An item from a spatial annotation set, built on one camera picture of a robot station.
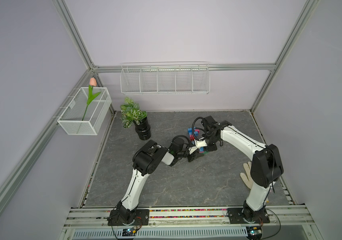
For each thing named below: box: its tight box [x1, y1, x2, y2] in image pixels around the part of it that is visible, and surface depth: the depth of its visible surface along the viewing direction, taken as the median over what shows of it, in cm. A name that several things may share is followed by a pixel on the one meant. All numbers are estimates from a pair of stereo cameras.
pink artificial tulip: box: [81, 77, 101, 121], surface depth 82 cm
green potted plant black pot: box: [120, 96, 151, 141], surface depth 88 cm
